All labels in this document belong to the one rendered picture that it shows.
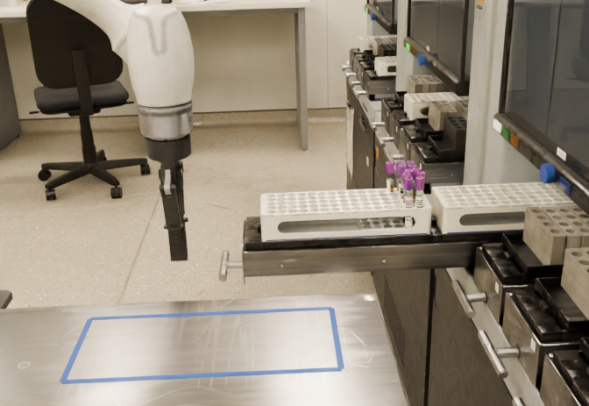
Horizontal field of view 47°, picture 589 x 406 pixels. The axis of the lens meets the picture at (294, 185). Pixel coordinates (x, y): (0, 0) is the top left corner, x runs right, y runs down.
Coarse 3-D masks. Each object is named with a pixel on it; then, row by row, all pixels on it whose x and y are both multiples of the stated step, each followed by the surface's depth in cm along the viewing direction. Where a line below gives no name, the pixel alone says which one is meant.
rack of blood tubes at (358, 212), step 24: (312, 192) 125; (336, 192) 125; (360, 192) 125; (384, 192) 125; (264, 216) 116; (288, 216) 116; (312, 216) 116; (336, 216) 116; (360, 216) 117; (384, 216) 117; (264, 240) 118
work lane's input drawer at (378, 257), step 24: (432, 216) 123; (288, 240) 117; (312, 240) 117; (336, 240) 117; (360, 240) 118; (384, 240) 118; (408, 240) 118; (432, 240) 118; (456, 240) 118; (480, 240) 118; (240, 264) 124; (264, 264) 117; (288, 264) 117; (312, 264) 118; (336, 264) 118; (360, 264) 118; (384, 264) 118; (408, 264) 118; (432, 264) 119; (456, 264) 119
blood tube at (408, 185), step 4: (408, 176) 116; (404, 180) 116; (408, 180) 115; (412, 180) 115; (404, 184) 116; (408, 184) 115; (412, 184) 115; (404, 188) 116; (408, 188) 115; (412, 188) 116; (408, 192) 116; (412, 192) 116; (408, 196) 116; (412, 196) 117; (408, 200) 116; (412, 200) 117; (408, 204) 117; (412, 204) 117; (408, 216) 118; (408, 220) 118; (412, 220) 118; (408, 224) 118; (412, 224) 119
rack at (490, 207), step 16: (432, 192) 125; (448, 192) 124; (464, 192) 124; (480, 192) 123; (496, 192) 122; (512, 192) 122; (528, 192) 123; (544, 192) 122; (560, 192) 123; (432, 208) 125; (448, 208) 117; (464, 208) 117; (480, 208) 117; (496, 208) 117; (512, 208) 117; (448, 224) 118; (464, 224) 123; (480, 224) 123; (496, 224) 118; (512, 224) 118
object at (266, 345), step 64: (0, 320) 96; (64, 320) 95; (128, 320) 95; (192, 320) 94; (256, 320) 94; (320, 320) 93; (0, 384) 82; (64, 384) 82; (128, 384) 82; (192, 384) 81; (256, 384) 81; (320, 384) 80; (384, 384) 80
